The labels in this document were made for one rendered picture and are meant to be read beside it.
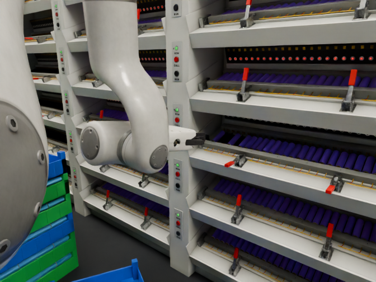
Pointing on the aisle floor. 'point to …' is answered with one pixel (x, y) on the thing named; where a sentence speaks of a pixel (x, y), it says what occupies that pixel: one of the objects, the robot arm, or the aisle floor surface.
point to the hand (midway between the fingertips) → (193, 137)
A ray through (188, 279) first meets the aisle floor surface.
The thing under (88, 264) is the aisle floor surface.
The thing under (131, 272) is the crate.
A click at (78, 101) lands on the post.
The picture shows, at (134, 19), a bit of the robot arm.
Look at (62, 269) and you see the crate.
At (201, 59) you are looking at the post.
